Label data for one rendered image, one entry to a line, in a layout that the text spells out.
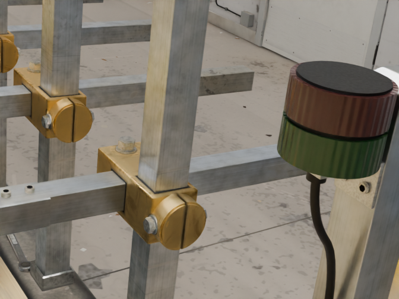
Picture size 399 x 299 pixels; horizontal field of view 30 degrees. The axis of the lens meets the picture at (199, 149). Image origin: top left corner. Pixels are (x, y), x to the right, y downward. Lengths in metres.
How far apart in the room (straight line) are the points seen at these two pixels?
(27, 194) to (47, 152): 0.23
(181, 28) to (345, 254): 0.25
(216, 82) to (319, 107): 0.66
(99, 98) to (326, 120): 0.60
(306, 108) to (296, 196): 2.49
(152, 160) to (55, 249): 0.34
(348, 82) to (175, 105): 0.27
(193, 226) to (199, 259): 1.71
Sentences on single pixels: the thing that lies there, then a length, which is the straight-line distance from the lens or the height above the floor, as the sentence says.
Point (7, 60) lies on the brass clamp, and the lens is 1.10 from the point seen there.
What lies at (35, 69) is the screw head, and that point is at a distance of 0.96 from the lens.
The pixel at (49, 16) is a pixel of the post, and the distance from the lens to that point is 0.87.
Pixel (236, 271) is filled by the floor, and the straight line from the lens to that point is 2.37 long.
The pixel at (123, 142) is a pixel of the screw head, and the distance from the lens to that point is 0.75.
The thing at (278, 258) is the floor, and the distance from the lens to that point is 2.47.
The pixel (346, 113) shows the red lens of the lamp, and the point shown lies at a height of 1.16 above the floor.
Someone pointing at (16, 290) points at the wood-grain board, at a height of 0.90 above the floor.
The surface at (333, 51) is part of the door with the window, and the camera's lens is 4.28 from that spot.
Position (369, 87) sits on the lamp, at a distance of 0.41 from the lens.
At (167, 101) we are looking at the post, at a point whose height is 1.06.
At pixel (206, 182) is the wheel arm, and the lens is 0.77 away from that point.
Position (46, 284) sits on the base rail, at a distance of 1.01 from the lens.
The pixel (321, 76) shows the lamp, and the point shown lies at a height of 1.17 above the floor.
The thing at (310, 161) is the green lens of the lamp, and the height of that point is 1.13.
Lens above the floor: 1.29
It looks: 24 degrees down
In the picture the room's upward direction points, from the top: 7 degrees clockwise
